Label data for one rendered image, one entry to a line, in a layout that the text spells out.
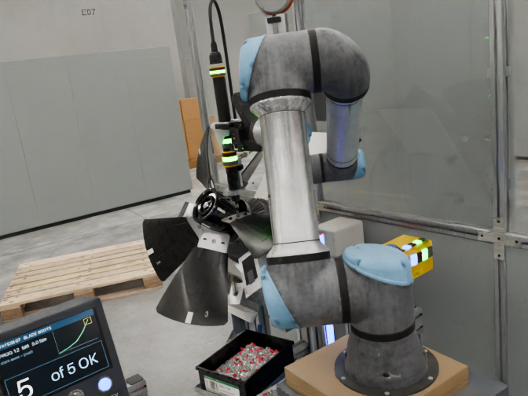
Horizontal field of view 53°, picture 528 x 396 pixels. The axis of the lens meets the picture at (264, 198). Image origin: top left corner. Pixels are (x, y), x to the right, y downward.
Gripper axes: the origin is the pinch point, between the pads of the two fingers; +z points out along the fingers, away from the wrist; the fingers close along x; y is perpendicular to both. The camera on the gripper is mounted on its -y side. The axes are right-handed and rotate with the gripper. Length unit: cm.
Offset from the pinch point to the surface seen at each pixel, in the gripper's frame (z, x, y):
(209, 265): -0.4, -11.3, 40.9
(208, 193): 8.3, -2.5, 21.8
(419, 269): -44, 30, 46
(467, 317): -34, 70, 81
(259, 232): -20.3, -5.7, 28.5
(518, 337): -53, 70, 82
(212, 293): -5.1, -14.4, 47.3
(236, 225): -9.7, -5.6, 28.1
